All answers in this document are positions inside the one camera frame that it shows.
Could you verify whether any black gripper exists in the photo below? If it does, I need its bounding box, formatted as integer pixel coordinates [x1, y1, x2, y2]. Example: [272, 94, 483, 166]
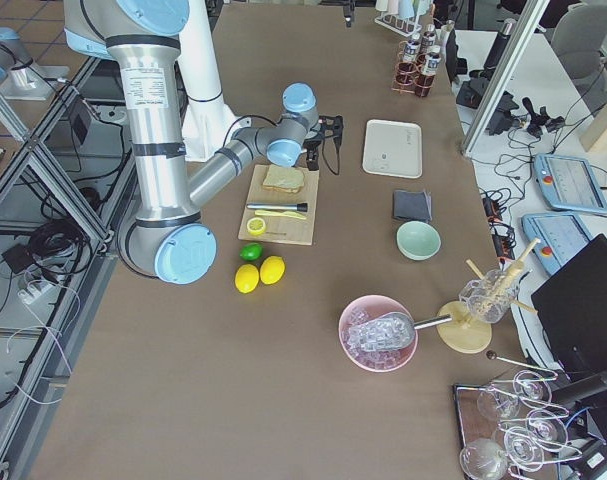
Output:
[305, 141, 321, 171]

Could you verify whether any bread slice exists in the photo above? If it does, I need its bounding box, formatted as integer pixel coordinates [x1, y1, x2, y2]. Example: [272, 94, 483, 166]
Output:
[261, 165, 305, 193]

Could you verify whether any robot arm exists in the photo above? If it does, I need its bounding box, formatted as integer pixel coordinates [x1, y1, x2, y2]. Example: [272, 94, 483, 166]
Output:
[0, 27, 69, 101]
[64, 1, 319, 284]

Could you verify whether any cream rabbit tray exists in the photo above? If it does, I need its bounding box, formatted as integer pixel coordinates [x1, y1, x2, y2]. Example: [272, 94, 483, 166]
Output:
[362, 119, 422, 179]

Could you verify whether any glass rack tray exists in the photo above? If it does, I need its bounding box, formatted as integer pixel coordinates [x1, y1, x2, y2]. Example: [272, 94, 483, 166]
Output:
[453, 368, 582, 479]

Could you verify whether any steel muddler black tip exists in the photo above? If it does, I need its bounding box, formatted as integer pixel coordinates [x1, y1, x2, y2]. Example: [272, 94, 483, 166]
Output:
[246, 202, 308, 212]

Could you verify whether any yellow plastic knife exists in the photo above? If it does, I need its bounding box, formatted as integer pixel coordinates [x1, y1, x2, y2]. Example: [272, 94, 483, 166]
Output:
[255, 209, 307, 220]

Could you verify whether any wooden cutting board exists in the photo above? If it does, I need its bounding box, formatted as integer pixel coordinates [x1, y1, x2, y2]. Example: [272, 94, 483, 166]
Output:
[238, 165, 319, 246]

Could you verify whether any half lemon slice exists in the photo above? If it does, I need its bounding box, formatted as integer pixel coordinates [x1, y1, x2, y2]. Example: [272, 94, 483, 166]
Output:
[246, 216, 267, 236]

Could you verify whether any grey folded cloth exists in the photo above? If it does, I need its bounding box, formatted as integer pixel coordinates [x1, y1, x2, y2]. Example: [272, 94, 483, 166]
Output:
[392, 189, 432, 223]

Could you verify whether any tea bottle lower left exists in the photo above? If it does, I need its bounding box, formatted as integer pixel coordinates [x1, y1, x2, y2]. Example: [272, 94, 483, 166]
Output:
[396, 33, 421, 87]

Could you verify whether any tea bottle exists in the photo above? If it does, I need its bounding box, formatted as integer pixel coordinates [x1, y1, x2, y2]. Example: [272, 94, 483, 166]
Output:
[419, 24, 436, 55]
[414, 46, 441, 98]
[396, 33, 421, 87]

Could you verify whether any green lime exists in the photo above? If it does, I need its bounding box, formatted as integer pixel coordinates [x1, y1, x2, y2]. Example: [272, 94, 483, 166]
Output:
[239, 242, 263, 262]

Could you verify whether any tea bottle lower right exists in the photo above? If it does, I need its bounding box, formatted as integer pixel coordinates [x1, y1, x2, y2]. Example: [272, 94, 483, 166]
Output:
[414, 46, 441, 98]

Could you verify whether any yellow lemon upper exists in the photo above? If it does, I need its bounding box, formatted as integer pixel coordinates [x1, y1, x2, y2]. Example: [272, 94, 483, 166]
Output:
[259, 256, 286, 285]

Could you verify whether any yellow lemon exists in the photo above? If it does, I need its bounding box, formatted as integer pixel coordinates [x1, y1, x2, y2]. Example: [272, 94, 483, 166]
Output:
[259, 256, 286, 285]
[234, 263, 260, 294]

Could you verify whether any green bowl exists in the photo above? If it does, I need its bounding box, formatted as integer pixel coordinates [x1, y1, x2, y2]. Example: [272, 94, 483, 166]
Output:
[396, 221, 441, 261]

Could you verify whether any yellow lemon lower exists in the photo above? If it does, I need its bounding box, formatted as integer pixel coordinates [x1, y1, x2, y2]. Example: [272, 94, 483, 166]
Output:
[234, 263, 260, 294]

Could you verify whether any tea bottle top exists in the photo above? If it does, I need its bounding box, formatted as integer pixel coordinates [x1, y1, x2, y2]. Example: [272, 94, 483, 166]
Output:
[419, 24, 436, 55]

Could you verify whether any metal ice scoop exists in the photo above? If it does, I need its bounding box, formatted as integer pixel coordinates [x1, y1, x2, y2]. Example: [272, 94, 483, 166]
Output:
[346, 312, 452, 352]

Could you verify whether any pink ice bowl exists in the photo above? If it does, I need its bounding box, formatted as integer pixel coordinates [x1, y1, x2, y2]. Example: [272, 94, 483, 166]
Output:
[338, 295, 418, 373]

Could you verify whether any glass mug on stand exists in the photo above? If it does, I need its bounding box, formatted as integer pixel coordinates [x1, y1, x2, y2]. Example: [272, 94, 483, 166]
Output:
[459, 269, 519, 324]

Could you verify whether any wooden cup stand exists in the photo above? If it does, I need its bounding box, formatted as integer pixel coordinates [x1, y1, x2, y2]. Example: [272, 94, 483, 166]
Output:
[437, 238, 541, 354]

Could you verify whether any teach pendant upper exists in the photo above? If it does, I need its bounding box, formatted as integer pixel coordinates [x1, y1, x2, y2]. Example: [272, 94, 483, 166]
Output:
[533, 154, 607, 214]

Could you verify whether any teach pendant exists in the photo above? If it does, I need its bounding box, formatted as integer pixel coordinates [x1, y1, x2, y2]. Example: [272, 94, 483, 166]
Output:
[521, 211, 593, 275]
[533, 154, 607, 214]

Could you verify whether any teach pendant lower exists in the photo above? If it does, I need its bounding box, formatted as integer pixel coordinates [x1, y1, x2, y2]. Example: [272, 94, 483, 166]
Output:
[521, 211, 593, 275]

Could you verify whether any office chair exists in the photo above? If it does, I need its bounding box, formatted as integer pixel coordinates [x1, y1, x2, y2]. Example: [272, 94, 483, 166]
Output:
[551, 3, 607, 91]

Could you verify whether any black laptop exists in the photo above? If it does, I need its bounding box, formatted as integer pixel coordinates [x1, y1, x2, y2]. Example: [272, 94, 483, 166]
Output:
[532, 234, 607, 373]

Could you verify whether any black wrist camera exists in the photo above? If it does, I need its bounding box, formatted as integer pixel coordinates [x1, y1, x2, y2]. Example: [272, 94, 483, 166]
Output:
[319, 115, 344, 149]

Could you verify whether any copper wire bottle rack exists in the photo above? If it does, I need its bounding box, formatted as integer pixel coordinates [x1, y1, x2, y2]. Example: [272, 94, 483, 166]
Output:
[392, 41, 441, 98]

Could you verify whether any aluminium frame post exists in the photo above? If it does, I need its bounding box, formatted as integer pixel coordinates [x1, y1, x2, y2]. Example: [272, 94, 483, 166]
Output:
[461, 0, 549, 158]

